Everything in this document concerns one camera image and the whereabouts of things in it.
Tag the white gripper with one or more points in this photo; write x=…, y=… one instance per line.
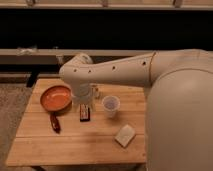
x=81, y=94

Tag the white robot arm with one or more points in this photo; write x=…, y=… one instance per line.
x=179, y=113

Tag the white sponge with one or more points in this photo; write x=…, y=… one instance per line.
x=125, y=135

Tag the small clear bottle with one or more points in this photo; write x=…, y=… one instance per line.
x=95, y=91

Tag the orange frying pan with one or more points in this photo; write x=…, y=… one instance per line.
x=56, y=99

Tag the clear plastic cup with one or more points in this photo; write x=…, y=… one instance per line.
x=111, y=105

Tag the wooden table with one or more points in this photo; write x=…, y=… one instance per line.
x=92, y=142

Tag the grey metal rail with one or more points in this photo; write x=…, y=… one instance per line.
x=53, y=56

